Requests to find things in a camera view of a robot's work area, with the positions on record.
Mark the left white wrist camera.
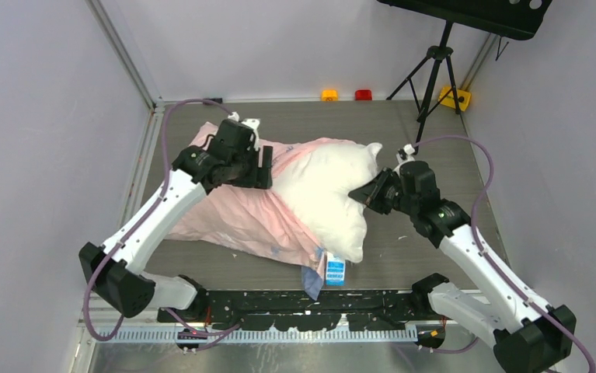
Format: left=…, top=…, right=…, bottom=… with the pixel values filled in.
left=228, top=111, right=260, bottom=150

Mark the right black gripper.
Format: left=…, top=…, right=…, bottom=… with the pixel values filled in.
left=350, top=166, right=418, bottom=215

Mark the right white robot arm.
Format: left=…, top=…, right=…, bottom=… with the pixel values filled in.
left=348, top=161, right=577, bottom=372

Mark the pink pillowcase with blue print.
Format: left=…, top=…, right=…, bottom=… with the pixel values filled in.
left=166, top=121, right=361, bottom=302

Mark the white pillow care label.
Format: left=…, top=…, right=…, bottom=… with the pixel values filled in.
left=325, top=253, right=346, bottom=287

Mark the black overhead panel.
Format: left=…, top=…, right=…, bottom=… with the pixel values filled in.
left=379, top=0, right=552, bottom=41

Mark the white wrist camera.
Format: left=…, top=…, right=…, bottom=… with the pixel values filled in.
left=394, top=144, right=416, bottom=172
left=228, top=111, right=260, bottom=150

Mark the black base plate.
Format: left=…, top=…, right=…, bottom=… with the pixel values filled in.
left=176, top=290, right=449, bottom=332

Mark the red block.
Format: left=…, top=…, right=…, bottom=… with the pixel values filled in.
left=354, top=89, right=373, bottom=101

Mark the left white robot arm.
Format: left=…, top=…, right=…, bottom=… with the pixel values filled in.
left=78, top=117, right=273, bottom=322

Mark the orange block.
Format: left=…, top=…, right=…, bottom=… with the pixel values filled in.
left=320, top=89, right=339, bottom=102

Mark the white slotted cable duct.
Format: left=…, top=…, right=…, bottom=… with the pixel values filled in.
left=109, top=325, right=418, bottom=344

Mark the black tripod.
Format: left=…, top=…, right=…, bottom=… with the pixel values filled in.
left=386, top=20, right=461, bottom=143

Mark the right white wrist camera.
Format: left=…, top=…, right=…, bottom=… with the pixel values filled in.
left=394, top=144, right=416, bottom=172

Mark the yellow block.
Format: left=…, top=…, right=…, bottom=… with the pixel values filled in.
left=437, top=85, right=472, bottom=112

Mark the white pillow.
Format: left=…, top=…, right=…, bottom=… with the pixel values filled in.
left=273, top=138, right=383, bottom=263

